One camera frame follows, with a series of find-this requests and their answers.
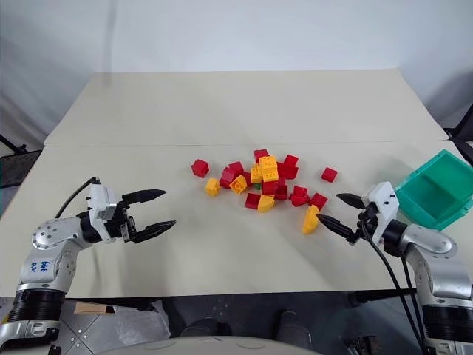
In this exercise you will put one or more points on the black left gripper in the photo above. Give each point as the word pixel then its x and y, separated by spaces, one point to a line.
pixel 123 225

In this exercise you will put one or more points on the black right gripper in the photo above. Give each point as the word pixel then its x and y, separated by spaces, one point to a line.
pixel 366 222

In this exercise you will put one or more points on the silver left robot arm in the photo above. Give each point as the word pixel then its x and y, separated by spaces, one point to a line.
pixel 55 236

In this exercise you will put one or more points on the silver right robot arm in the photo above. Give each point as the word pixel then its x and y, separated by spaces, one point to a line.
pixel 432 255

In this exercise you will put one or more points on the teal plastic bin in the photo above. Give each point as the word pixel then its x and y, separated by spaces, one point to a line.
pixel 432 192

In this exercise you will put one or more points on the red toy block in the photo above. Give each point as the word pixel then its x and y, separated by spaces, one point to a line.
pixel 281 192
pixel 253 201
pixel 259 154
pixel 235 167
pixel 247 176
pixel 319 201
pixel 226 178
pixel 288 172
pixel 291 160
pixel 268 188
pixel 200 168
pixel 329 175
pixel 299 196

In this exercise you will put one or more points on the yellow curved toy block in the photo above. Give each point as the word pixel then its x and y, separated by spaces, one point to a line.
pixel 310 221

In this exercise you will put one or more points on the yellow plastic building brick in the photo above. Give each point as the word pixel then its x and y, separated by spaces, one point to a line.
pixel 269 169

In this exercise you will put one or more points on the clear plastic bag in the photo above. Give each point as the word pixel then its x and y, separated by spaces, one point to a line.
pixel 142 320

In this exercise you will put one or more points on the brown cardboard piece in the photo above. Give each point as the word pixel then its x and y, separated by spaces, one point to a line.
pixel 92 307

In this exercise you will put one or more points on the grey metal plate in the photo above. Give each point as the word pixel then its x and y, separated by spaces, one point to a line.
pixel 85 333

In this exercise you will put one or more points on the black tripod stand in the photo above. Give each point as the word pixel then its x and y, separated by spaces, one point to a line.
pixel 462 133

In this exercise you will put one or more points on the black stand leg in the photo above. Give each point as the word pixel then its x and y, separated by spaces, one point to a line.
pixel 13 142

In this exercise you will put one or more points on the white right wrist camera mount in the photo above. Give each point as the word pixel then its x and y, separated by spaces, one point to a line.
pixel 384 207

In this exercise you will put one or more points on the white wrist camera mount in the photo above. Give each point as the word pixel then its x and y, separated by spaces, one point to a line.
pixel 100 207
pixel 384 207

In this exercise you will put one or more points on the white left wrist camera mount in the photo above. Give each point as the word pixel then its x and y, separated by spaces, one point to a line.
pixel 100 207

